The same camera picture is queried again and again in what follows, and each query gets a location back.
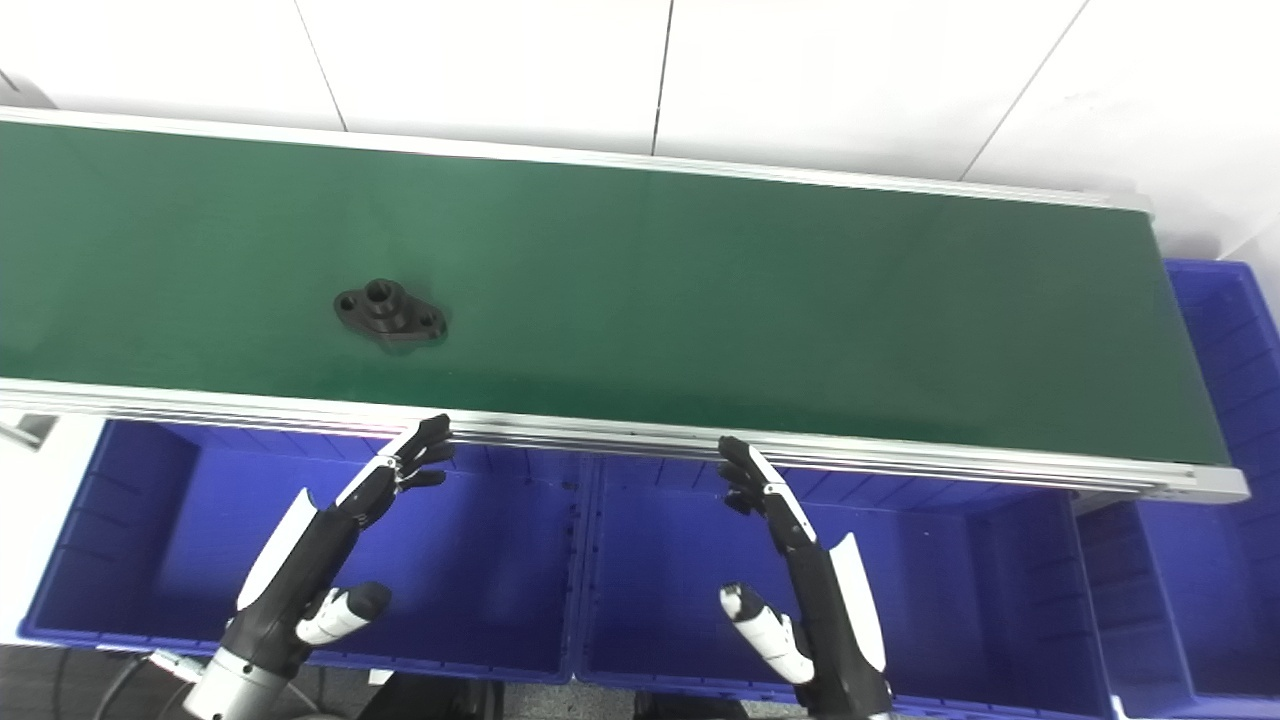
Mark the blue plastic bin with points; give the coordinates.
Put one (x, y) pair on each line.
(1220, 560)
(980, 600)
(480, 560)

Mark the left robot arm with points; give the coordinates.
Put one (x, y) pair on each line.
(240, 690)

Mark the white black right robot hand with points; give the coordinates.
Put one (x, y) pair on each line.
(835, 620)

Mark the black flange part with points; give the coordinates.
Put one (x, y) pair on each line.
(385, 315)

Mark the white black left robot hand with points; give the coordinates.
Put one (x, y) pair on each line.
(300, 570)

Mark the green conveyor belt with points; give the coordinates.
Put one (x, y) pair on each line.
(620, 435)
(640, 290)

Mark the aluminium conveyor support bracket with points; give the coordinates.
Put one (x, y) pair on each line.
(25, 430)

